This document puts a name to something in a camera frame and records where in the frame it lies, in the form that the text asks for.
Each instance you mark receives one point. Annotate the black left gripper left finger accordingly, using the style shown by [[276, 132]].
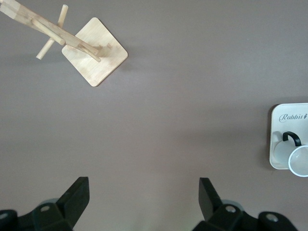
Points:
[[67, 207]]

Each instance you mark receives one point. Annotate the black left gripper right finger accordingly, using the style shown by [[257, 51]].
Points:
[[209, 204]]

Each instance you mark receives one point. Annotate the cream tray with rabbit print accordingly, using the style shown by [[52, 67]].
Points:
[[288, 125]]

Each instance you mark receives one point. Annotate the wooden mug stand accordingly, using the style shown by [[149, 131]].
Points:
[[96, 53]]

